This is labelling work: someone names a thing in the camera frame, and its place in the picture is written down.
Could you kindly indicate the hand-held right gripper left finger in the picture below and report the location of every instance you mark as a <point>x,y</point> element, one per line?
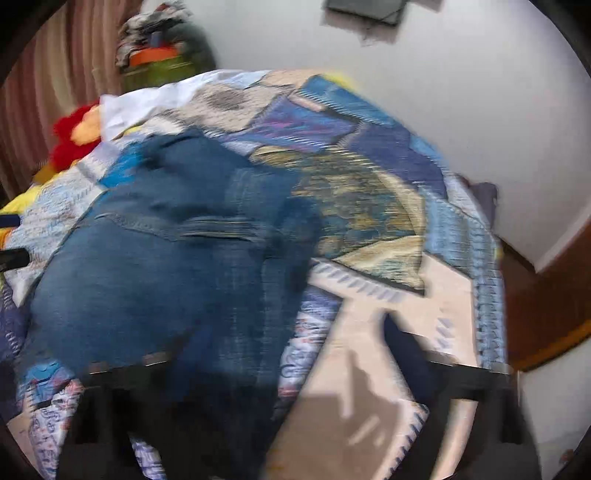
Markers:
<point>115,415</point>

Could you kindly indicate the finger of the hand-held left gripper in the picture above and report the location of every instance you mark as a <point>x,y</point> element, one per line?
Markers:
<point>13,259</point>

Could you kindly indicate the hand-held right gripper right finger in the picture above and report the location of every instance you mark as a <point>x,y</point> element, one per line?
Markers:
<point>466,397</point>

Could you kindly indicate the blue denim jacket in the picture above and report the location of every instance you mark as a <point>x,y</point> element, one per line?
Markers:
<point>161,277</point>

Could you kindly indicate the pile of clothes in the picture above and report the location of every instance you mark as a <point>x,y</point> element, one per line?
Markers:
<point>147,27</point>

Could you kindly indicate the yellow cloth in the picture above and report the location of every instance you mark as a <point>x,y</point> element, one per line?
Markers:
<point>21,198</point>

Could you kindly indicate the wooden door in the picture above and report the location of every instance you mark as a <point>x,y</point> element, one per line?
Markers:
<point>545,304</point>

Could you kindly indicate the red plush blanket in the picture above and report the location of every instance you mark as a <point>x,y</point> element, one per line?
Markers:
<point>69,134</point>

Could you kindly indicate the striped curtain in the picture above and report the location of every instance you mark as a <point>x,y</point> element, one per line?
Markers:
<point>51,83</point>

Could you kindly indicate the white sheet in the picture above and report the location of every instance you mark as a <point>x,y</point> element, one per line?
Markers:
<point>147,101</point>

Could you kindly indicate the patchwork quilt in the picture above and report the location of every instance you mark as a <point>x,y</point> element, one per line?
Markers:
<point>369,207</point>

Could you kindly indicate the green cloth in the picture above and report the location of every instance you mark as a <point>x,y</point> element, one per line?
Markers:
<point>171,69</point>

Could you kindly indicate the dark picture frame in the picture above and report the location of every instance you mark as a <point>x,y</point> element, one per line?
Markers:
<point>364,11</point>

